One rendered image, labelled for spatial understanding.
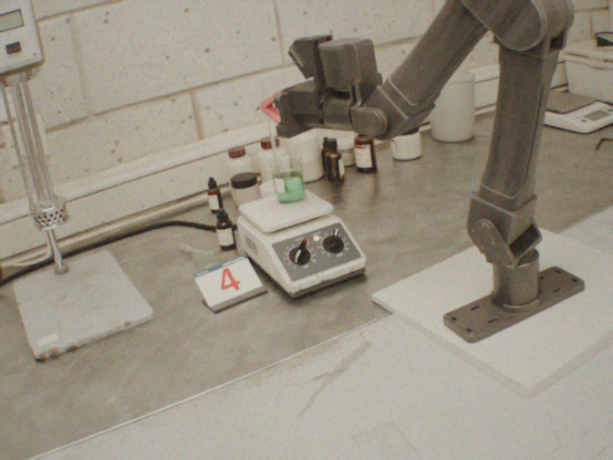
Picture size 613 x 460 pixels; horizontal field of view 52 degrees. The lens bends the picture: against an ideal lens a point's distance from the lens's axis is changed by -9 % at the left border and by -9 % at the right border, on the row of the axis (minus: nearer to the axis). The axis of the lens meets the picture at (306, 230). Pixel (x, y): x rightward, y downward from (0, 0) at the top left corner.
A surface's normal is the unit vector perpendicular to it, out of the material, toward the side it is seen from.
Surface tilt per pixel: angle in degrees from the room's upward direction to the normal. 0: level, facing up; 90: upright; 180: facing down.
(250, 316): 0
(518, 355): 2
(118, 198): 90
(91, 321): 0
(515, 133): 92
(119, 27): 90
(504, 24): 91
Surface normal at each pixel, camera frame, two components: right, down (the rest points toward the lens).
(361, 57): 0.71, 0.16
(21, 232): 0.49, 0.29
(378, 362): -0.14, -0.90
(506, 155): -0.65, 0.40
